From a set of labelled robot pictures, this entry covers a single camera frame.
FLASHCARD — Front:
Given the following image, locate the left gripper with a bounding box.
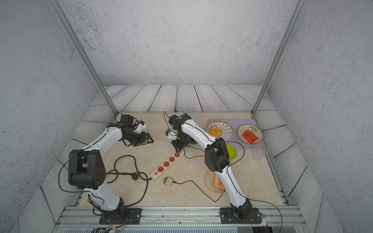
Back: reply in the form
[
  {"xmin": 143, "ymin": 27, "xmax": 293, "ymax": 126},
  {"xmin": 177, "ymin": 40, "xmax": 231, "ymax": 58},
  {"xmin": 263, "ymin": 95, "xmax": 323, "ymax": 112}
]
[{"xmin": 123, "ymin": 131, "xmax": 154, "ymax": 146}]

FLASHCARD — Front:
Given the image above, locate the white red power strip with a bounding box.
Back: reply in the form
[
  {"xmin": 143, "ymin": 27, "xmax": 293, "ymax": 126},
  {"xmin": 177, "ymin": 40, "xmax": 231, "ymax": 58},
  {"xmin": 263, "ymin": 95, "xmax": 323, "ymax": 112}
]
[{"xmin": 151, "ymin": 150, "xmax": 185, "ymax": 180}]

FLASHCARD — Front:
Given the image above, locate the dark grey desk fan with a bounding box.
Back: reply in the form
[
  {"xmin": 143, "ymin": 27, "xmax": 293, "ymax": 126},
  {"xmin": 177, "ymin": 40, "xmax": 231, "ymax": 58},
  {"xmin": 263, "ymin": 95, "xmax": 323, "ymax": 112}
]
[{"xmin": 188, "ymin": 137, "xmax": 197, "ymax": 144}]

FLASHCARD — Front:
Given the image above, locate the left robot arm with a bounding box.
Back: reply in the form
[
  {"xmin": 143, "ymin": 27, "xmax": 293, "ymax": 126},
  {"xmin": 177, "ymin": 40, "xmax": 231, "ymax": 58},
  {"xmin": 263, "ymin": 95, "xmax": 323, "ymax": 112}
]
[{"xmin": 68, "ymin": 115, "xmax": 153, "ymax": 223}]

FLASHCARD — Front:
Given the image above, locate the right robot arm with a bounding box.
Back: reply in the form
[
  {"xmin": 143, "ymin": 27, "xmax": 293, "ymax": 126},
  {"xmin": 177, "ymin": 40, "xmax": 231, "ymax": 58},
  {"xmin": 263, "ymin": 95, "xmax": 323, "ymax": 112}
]
[{"xmin": 167, "ymin": 114, "xmax": 257, "ymax": 222}]

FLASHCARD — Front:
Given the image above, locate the pink USB power adapter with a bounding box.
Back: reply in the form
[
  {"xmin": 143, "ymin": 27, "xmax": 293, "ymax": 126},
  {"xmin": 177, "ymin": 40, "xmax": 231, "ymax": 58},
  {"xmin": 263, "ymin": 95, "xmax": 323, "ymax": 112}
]
[{"xmin": 163, "ymin": 177, "xmax": 174, "ymax": 186}]

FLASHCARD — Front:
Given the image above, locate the orange desk fan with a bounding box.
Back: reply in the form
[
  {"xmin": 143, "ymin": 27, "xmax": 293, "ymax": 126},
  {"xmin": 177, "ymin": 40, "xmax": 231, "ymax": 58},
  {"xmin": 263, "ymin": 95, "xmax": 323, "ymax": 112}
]
[{"xmin": 203, "ymin": 170, "xmax": 225, "ymax": 194}]

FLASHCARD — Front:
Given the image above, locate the knotted bread roll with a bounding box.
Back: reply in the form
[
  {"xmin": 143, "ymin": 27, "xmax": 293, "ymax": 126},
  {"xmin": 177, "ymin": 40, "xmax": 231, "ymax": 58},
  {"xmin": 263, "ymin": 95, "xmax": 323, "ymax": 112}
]
[{"xmin": 209, "ymin": 125, "xmax": 222, "ymax": 138}]

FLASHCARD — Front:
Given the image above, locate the lime green bowl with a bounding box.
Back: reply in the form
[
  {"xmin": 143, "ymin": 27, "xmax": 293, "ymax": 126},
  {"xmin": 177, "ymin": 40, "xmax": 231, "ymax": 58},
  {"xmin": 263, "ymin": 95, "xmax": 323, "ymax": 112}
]
[{"xmin": 226, "ymin": 144, "xmax": 238, "ymax": 161}]

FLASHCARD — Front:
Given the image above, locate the lilac plastic tray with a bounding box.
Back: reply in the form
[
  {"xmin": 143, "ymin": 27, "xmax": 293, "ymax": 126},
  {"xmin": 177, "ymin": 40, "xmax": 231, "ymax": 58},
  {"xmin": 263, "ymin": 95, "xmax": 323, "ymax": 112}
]
[{"xmin": 207, "ymin": 118, "xmax": 258, "ymax": 148}]

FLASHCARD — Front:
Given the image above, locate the beige plate with leaf pattern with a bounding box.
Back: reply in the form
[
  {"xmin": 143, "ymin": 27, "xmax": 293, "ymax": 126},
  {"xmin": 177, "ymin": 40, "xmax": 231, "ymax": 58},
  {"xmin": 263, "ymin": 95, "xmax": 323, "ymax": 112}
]
[{"xmin": 237, "ymin": 124, "xmax": 263, "ymax": 145}]

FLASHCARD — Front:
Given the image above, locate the clear plastic cup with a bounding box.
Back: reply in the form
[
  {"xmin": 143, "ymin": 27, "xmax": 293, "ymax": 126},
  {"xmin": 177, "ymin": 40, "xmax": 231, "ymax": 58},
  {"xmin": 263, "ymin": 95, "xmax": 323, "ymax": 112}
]
[{"xmin": 252, "ymin": 144, "xmax": 268, "ymax": 161}]

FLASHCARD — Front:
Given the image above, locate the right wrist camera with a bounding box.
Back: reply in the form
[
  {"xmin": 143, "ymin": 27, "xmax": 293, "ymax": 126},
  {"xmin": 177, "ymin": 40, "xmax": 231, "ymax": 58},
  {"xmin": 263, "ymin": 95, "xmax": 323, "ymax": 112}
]
[{"xmin": 165, "ymin": 129, "xmax": 177, "ymax": 140}]

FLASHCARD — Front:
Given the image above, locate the black orange fan cable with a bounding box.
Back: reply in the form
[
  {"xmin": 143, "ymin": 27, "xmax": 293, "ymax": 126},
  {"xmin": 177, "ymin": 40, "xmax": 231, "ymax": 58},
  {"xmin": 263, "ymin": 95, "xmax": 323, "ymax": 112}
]
[{"xmin": 173, "ymin": 180, "xmax": 225, "ymax": 203}]

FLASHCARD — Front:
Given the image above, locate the black power strip cable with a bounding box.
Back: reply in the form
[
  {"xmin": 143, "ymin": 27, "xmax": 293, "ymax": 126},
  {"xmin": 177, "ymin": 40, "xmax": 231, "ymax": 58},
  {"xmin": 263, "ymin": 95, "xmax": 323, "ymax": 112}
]
[{"xmin": 106, "ymin": 155, "xmax": 153, "ymax": 207}]

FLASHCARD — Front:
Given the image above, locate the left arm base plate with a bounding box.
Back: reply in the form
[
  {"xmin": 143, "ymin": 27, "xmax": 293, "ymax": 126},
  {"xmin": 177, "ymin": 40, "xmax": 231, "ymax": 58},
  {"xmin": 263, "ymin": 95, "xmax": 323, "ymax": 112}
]
[{"xmin": 99, "ymin": 208, "xmax": 142, "ymax": 225}]

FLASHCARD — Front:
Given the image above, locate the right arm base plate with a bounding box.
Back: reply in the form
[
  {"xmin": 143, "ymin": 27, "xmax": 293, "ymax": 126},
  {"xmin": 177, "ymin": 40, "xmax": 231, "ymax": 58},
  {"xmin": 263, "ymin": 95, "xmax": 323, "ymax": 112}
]
[{"xmin": 220, "ymin": 207, "xmax": 263, "ymax": 225}]

